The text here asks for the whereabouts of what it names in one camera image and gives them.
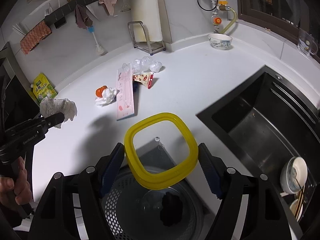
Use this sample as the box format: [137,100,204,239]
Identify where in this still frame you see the white patterned ceramic bowl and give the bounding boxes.
[208,33,232,50]

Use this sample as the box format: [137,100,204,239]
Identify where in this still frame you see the black kitchen sink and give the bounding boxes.
[197,66,319,239]

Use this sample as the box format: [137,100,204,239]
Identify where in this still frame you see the black wall rail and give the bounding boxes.
[44,0,98,26]

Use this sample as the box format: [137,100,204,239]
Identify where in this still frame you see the printed paper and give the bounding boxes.
[40,97,78,122]

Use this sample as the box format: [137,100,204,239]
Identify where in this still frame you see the white cutting board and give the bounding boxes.
[130,0,172,43]

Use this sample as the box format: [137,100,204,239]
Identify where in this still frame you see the hanging peeler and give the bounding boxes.
[120,0,131,12]

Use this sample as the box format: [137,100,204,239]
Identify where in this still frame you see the metal cutting board rack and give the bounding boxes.
[127,21,166,56]

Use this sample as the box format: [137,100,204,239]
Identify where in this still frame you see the pink package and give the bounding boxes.
[116,63,135,121]

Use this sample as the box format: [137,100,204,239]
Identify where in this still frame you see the yellow square container lid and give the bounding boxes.
[124,113,199,190]

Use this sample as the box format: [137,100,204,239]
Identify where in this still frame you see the dark brown hanging rag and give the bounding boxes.
[75,4,93,29]

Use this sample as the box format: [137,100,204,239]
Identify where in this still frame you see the white bowl in sink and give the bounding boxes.
[280,157,308,194]

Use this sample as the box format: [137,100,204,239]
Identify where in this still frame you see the clear glass mug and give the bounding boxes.
[297,29,318,56]

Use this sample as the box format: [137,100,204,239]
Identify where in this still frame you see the white tissue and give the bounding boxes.
[95,88,119,106]

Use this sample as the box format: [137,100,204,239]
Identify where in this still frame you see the black mesh trash bin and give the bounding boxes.
[102,166,204,239]

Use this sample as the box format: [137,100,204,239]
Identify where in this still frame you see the person's left hand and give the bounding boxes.
[1,157,33,211]

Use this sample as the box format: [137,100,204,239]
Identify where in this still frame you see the gas valve with hose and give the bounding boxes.
[196,0,238,34]

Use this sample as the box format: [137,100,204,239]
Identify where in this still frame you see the white bottle brush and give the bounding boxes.
[87,26,106,56]

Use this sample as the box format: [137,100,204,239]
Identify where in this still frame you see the dark window frame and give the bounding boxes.
[235,0,320,62]

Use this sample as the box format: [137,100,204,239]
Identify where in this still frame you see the green yellow detergent pouch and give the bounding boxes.
[31,73,57,102]

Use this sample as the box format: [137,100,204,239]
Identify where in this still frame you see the orange fruit peel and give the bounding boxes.
[95,86,108,98]

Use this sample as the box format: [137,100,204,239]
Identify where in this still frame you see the orange wavy dish cloth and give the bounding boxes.
[20,20,52,55]

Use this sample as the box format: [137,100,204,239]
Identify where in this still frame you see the chopsticks in sink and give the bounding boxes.
[290,178,305,222]

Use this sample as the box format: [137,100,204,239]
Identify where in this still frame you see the clear plastic bag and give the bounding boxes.
[122,56,163,74]

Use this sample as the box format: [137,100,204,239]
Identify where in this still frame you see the red white snack wrapper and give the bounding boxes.
[133,72,154,89]

